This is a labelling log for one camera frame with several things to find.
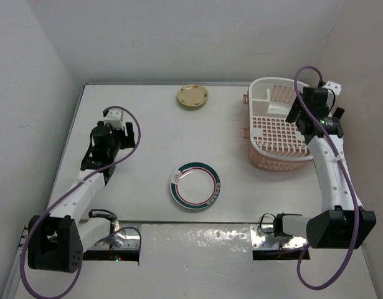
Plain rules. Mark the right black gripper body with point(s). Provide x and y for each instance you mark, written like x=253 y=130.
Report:
x=338 y=113

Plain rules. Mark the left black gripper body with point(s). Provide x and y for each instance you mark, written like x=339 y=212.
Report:
x=122 y=141

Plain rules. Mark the cream speckled plate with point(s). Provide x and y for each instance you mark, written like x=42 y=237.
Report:
x=192 y=95

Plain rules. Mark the white plate green red rim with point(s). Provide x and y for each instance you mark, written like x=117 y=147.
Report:
x=195 y=186

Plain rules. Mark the lime green plate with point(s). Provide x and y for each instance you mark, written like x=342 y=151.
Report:
x=190 y=109

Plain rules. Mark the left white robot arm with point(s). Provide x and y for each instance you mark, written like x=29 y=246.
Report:
x=57 y=241

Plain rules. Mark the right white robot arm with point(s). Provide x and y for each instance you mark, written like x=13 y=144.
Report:
x=343 y=221

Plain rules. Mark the white plastic dish rack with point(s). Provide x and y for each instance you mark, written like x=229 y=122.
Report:
x=269 y=102

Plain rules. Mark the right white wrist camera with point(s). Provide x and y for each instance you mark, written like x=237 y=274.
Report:
x=335 y=87

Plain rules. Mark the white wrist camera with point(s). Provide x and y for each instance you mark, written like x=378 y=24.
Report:
x=335 y=87
x=113 y=118

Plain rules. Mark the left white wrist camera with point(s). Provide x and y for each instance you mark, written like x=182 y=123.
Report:
x=113 y=118

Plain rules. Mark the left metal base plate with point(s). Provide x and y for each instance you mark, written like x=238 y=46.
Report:
x=127 y=236

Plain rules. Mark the metal base plate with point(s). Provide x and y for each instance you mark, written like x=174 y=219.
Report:
x=127 y=236
x=262 y=238

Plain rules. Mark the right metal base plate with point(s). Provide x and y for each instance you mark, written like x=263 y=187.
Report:
x=262 y=238

